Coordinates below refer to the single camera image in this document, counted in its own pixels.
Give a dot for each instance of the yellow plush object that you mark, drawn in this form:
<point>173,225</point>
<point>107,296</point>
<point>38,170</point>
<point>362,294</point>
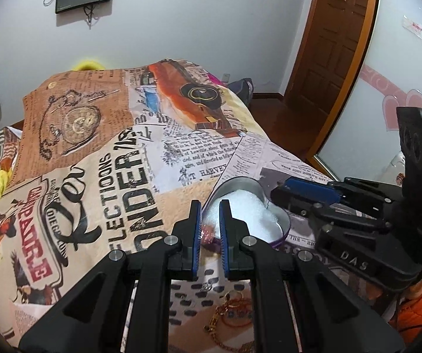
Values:
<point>87,64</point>

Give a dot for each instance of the magenta cloth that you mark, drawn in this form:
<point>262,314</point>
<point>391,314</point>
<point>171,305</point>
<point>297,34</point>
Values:
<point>215,79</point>

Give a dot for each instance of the orange clothing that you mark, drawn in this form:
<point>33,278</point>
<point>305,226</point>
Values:
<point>416,309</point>

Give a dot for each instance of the brown wooden door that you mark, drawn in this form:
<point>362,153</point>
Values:
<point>332,44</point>

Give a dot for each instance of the red and white wall label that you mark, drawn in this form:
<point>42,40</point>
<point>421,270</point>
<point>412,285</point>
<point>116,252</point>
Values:
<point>416,26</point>

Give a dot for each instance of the newspaper printed blanket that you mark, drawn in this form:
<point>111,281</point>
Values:
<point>122,136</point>

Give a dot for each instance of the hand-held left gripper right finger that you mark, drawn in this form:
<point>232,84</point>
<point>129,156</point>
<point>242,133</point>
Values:
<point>223,235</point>

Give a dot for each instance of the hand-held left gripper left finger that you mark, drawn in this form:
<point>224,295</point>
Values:
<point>196,235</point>

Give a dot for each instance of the white wall outlet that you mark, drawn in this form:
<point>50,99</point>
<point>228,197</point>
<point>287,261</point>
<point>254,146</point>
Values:
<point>225,77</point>

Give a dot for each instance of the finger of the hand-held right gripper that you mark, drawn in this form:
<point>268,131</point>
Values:
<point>295,204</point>
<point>310,190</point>

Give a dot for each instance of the pink swirl band sticker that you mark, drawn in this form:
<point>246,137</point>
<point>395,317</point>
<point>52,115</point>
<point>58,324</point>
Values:
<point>376,79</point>

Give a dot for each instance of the white foam pad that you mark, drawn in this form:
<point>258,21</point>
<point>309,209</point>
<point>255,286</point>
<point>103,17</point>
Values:
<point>247,213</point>

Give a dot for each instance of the dark bag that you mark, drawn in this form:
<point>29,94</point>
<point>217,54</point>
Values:
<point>242,90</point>

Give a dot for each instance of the white appliance with sticker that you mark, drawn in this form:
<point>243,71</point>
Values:
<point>397,169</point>

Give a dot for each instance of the heart-shaped metal tin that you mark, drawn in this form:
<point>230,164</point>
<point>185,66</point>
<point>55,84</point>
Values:
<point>233,183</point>

